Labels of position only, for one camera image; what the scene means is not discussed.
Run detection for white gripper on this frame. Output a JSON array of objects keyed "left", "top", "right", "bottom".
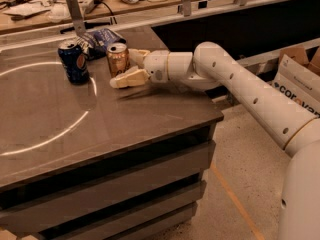
[{"left": 109, "top": 48, "right": 193, "bottom": 89}]

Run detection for orange soda can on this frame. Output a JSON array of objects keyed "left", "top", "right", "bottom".
[{"left": 106, "top": 42, "right": 130, "bottom": 77}]

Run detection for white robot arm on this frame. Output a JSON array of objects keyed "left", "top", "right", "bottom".
[{"left": 110, "top": 42, "right": 320, "bottom": 240}]

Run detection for blue Pepsi can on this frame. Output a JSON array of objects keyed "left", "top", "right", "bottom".
[{"left": 58, "top": 39, "right": 89, "bottom": 85}]

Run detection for blue chip bag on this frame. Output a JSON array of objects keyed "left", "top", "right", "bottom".
[{"left": 76, "top": 28, "right": 126, "bottom": 60}]

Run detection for white papers on desk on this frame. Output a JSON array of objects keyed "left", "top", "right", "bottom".
[{"left": 4, "top": 3, "right": 50, "bottom": 16}]

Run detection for white cardboard box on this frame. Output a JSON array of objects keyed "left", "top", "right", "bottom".
[{"left": 272, "top": 45, "right": 320, "bottom": 117}]

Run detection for metal bracket post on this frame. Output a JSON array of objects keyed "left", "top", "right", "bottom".
[{"left": 66, "top": 0, "right": 86, "bottom": 36}]

